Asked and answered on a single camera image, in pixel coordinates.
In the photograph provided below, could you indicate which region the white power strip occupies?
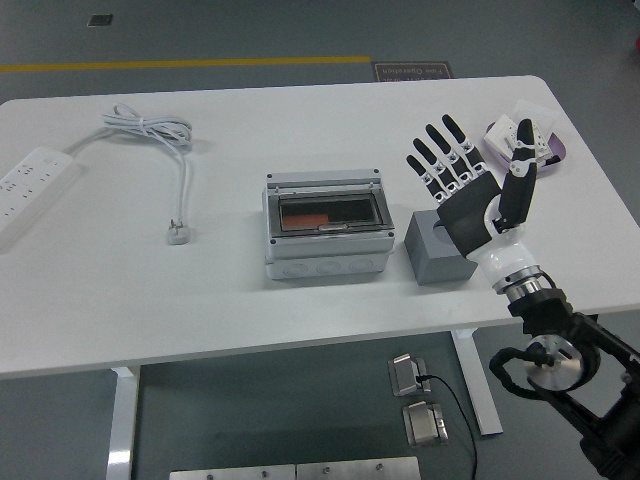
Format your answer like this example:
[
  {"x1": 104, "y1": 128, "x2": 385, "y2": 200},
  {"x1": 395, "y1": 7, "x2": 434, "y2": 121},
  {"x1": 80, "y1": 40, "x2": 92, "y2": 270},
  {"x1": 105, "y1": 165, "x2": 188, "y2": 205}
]
[{"x1": 0, "y1": 145, "x2": 86, "y2": 254}]

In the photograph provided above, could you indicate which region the metal base plate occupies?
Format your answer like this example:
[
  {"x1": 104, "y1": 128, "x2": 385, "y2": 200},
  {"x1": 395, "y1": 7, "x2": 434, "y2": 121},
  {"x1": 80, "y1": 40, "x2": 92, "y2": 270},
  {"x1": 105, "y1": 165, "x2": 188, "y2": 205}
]
[
  {"x1": 168, "y1": 464, "x2": 297, "y2": 480},
  {"x1": 295, "y1": 456, "x2": 421, "y2": 480}
]

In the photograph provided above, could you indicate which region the grey block battery holder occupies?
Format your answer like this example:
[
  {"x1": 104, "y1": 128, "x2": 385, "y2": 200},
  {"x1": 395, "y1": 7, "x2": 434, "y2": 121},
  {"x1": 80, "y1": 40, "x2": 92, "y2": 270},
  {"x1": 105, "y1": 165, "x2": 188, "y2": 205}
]
[{"x1": 403, "y1": 209, "x2": 479, "y2": 286}]

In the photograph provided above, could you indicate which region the transparent hinged box lid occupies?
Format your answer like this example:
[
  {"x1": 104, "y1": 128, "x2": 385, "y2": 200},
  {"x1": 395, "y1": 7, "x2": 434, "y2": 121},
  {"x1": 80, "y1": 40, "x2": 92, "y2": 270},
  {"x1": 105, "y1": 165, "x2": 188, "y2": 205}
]
[{"x1": 268, "y1": 185, "x2": 394, "y2": 237}]

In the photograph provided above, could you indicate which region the thin black floor cable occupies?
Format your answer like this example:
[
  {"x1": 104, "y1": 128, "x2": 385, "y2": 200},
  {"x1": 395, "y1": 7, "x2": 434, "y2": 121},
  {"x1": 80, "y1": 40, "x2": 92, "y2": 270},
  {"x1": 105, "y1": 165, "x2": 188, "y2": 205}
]
[{"x1": 414, "y1": 373, "x2": 479, "y2": 480}]

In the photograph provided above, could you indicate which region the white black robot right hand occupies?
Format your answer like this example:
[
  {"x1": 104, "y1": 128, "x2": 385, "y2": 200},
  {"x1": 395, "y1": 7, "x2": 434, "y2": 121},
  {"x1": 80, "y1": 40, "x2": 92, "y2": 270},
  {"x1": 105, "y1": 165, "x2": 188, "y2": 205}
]
[{"x1": 405, "y1": 113, "x2": 544, "y2": 294}]

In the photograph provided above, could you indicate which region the yellow floor tape line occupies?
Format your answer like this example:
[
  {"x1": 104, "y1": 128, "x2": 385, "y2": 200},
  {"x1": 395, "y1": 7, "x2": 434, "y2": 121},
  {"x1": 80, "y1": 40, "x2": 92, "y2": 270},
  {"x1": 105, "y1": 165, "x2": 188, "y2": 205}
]
[{"x1": 0, "y1": 55, "x2": 372, "y2": 74}]

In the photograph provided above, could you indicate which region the orange cylinder battery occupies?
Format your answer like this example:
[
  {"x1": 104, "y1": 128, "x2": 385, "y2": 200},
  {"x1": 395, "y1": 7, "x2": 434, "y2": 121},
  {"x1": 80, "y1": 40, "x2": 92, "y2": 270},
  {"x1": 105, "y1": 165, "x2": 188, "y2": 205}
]
[{"x1": 281, "y1": 213, "x2": 330, "y2": 229}]

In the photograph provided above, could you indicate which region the black floor sign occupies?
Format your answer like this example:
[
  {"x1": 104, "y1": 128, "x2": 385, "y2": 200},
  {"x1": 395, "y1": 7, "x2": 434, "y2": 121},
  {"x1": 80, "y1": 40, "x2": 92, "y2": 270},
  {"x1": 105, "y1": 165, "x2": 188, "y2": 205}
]
[{"x1": 370, "y1": 61, "x2": 455, "y2": 81}]

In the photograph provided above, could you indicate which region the white table leg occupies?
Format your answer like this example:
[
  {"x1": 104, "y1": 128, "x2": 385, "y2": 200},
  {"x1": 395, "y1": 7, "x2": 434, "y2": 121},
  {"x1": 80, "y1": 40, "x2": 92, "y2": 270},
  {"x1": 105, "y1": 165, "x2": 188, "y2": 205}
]
[
  {"x1": 105, "y1": 366, "x2": 141, "y2": 480},
  {"x1": 448, "y1": 329, "x2": 504, "y2": 437}
]

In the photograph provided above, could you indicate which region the small white carton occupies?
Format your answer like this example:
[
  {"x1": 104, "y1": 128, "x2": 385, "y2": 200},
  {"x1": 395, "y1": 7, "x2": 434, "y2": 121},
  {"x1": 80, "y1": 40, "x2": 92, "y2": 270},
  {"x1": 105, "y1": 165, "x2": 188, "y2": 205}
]
[{"x1": 487, "y1": 114, "x2": 521, "y2": 161}]

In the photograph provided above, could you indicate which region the purple tray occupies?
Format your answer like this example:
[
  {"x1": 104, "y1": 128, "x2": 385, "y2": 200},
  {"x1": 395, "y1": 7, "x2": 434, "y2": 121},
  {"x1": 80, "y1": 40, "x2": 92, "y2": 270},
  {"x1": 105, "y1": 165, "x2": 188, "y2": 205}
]
[{"x1": 482, "y1": 124, "x2": 568, "y2": 176}]

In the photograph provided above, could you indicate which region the metal foot pedal with cable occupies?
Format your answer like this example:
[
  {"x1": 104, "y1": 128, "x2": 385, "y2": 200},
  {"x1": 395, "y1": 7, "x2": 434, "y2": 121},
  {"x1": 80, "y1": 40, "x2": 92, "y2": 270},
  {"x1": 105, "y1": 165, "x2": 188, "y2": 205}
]
[{"x1": 387, "y1": 353, "x2": 432, "y2": 398}]

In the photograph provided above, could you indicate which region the white power cable with plug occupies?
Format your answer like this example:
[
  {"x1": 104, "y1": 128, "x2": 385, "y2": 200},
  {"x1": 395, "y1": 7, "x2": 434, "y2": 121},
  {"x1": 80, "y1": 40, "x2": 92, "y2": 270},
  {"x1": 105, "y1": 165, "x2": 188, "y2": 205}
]
[{"x1": 64, "y1": 102, "x2": 195, "y2": 246}]

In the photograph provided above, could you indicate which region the grey plastic junction box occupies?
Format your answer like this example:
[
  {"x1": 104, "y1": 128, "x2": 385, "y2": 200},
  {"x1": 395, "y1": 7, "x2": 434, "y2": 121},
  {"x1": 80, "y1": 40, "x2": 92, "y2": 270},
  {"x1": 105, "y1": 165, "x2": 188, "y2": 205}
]
[{"x1": 261, "y1": 169, "x2": 396, "y2": 281}]

